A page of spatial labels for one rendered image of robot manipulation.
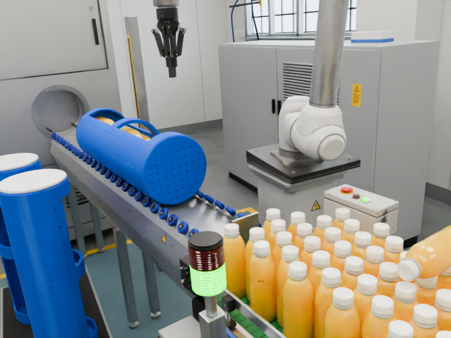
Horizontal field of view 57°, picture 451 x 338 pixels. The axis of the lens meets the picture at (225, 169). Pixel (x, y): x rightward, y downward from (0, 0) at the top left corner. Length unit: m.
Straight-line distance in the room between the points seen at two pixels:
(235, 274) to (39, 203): 0.99
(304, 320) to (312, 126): 0.78
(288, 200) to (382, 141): 1.19
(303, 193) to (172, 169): 0.55
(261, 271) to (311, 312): 0.15
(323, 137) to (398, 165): 1.51
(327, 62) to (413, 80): 1.43
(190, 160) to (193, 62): 5.15
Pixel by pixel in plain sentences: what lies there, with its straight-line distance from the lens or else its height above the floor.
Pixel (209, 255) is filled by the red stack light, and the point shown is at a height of 1.24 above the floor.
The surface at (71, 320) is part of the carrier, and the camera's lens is 2.15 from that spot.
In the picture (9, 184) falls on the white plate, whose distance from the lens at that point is 1.98.
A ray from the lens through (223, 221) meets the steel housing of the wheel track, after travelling 1.56.
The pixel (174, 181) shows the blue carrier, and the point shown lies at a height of 1.05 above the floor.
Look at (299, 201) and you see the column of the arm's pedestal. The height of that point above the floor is 0.90.
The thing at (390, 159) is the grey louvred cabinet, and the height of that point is 0.73.
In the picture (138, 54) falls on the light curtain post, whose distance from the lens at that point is 2.63.
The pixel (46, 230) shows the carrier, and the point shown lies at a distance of 1.92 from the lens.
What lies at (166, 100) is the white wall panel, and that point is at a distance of 6.64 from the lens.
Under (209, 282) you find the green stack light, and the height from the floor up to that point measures 1.19.
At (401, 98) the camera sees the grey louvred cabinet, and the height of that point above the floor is 1.12.
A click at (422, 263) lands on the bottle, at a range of 0.91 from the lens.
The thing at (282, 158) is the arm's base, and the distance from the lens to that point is 1.81.
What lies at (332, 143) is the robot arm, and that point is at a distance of 1.54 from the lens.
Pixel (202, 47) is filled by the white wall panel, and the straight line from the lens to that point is 6.81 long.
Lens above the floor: 1.61
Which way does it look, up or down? 19 degrees down
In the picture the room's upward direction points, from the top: 4 degrees counter-clockwise
